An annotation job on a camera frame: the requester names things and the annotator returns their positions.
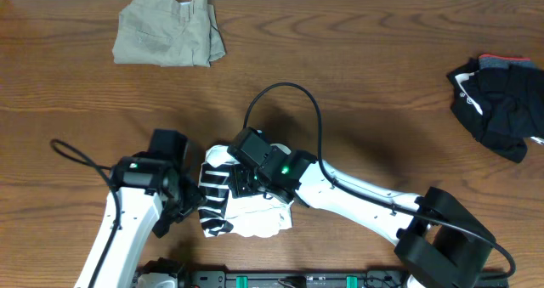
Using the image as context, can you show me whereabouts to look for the white t-shirt black print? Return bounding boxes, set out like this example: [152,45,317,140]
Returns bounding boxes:
[198,145,292,238]

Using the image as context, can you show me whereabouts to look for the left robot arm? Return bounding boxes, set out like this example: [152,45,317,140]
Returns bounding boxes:
[76,129,205,287]

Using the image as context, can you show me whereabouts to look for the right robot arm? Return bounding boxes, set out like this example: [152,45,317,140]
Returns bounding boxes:
[227,127,496,287]

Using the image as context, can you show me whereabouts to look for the folded khaki shorts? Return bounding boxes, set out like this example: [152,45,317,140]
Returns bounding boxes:
[112,0,226,67]

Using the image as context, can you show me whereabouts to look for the black garment red trim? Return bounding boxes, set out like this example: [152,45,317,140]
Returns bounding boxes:
[447,54,543,163]

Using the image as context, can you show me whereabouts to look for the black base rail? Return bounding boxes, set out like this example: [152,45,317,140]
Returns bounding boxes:
[135,269,510,288]

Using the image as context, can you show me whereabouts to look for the left black cable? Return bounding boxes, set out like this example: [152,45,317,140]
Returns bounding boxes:
[49,138,124,288]

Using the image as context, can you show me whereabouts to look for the black cable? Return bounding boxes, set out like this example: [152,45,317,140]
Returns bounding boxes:
[242,82,517,280]
[49,138,124,288]

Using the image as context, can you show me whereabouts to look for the right black cable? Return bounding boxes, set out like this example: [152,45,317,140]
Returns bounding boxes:
[242,82,517,280]

